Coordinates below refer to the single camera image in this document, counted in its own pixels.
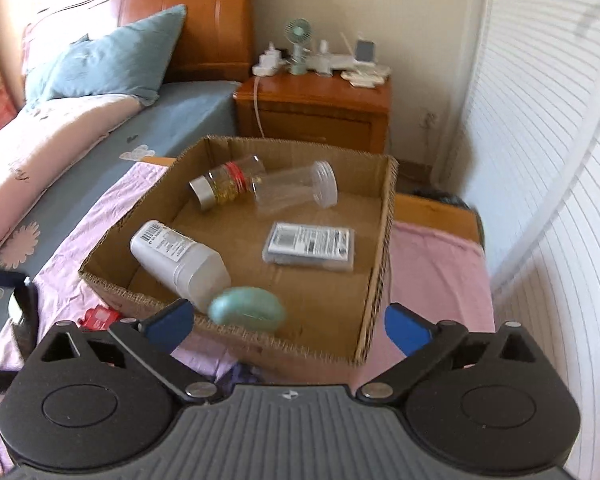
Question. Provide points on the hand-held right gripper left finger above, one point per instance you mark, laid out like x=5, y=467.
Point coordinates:
x=170, y=323

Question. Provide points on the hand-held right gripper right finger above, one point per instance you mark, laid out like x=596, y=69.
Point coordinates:
x=405, y=331

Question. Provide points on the white bottle with green label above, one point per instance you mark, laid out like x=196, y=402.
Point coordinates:
x=176, y=258

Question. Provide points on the mint green oval case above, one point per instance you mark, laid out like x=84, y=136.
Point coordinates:
x=246, y=308

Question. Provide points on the cardboard box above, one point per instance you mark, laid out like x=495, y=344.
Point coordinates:
x=310, y=302

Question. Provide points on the clear packaged box with label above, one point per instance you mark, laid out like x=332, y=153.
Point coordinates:
x=310, y=246

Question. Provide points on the clear bottle of gold capsules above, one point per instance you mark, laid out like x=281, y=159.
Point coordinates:
x=221, y=185

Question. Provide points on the clear plastic jar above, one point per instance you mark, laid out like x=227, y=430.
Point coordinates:
x=290, y=188

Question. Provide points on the pink towel cloth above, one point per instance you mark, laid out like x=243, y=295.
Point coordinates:
x=430, y=272

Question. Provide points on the red toy train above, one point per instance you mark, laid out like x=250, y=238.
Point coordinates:
x=100, y=318

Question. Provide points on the pink printed quilt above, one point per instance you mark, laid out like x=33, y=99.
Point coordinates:
x=40, y=160

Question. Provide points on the white louvered wardrobe door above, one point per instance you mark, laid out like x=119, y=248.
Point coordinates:
x=570, y=285
x=530, y=85

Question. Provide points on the blue floral bedsheet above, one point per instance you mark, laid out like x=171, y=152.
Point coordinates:
x=180, y=110

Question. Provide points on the small blue pillow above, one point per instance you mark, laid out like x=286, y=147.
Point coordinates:
x=39, y=86

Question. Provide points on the wooden nightstand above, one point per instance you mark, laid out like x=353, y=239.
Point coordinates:
x=320, y=96

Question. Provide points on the pile of white small packets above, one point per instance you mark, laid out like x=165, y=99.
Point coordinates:
x=365, y=79

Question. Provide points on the large blue pillow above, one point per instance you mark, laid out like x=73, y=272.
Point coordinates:
x=110, y=60

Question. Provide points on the white power strip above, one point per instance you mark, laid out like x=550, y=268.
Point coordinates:
x=270, y=63

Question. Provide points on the small white bottle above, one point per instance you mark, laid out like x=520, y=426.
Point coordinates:
x=323, y=57

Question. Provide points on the wooden bed headboard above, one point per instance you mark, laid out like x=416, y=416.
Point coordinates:
x=190, y=10

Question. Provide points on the small green desk fan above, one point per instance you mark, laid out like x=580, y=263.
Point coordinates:
x=297, y=30

